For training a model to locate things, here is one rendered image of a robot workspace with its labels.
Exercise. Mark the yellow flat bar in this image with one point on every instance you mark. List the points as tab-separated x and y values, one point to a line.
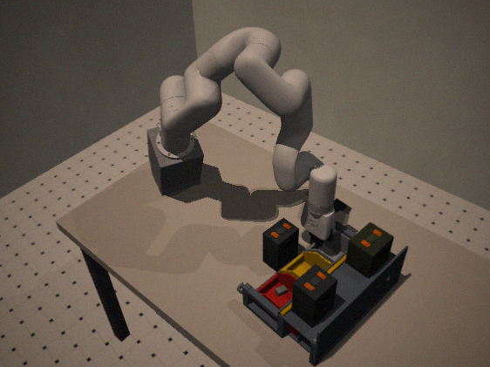
330	271

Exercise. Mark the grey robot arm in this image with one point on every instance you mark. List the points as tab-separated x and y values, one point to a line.
254	68

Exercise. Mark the red open bin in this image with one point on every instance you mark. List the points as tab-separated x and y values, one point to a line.
268	291

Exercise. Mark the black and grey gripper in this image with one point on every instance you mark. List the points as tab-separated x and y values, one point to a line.
318	225

